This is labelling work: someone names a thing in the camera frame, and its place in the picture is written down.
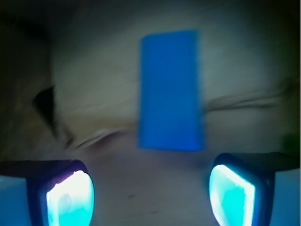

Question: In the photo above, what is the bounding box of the blue rectangular block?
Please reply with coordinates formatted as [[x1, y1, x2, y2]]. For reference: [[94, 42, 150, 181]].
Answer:
[[138, 30, 206, 152]]

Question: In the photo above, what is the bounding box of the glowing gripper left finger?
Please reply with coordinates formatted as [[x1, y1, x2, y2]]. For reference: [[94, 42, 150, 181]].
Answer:
[[0, 160, 95, 226]]

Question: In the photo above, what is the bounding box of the brown paper bag tray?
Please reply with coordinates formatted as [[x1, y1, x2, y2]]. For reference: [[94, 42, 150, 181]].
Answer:
[[0, 0, 301, 226]]

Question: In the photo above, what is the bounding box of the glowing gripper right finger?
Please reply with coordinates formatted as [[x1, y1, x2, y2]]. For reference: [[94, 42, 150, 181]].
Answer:
[[209, 152, 301, 226]]

